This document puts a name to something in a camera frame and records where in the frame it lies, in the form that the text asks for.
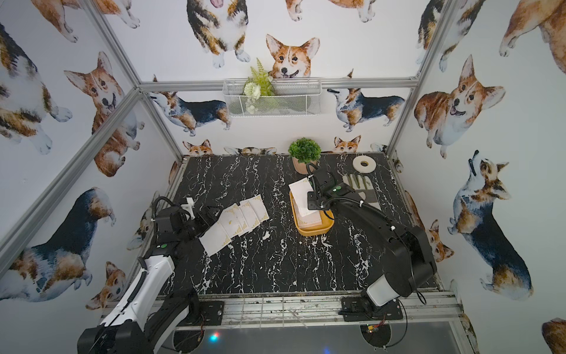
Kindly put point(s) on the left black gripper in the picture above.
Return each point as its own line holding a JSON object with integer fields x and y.
{"x": 202, "y": 217}

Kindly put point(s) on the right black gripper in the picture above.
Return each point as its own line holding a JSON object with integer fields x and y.
{"x": 312, "y": 205}

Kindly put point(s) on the yellow plastic storage box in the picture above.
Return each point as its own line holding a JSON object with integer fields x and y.
{"x": 327, "y": 218}

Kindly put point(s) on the stack of stationery paper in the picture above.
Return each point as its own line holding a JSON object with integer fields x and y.
{"x": 313, "y": 219}

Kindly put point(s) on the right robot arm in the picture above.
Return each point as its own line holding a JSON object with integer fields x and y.
{"x": 406, "y": 256}

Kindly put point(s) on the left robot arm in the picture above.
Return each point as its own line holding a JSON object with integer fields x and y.
{"x": 133, "y": 326}

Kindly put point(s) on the potted green plant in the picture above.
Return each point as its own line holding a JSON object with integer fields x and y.
{"x": 304, "y": 151}

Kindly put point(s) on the white tape roll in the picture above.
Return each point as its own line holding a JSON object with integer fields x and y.
{"x": 364, "y": 164}

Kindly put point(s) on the artificial fern with flower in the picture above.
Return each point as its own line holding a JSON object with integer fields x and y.
{"x": 258, "y": 90}

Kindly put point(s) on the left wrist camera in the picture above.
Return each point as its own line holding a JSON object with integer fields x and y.
{"x": 188, "y": 206}

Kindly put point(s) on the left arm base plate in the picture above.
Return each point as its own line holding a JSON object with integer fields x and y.
{"x": 205, "y": 313}

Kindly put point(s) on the white wire wall basket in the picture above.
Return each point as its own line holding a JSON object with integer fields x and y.
{"x": 300, "y": 97}

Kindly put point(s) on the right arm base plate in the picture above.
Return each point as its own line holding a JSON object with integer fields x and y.
{"x": 361, "y": 308}

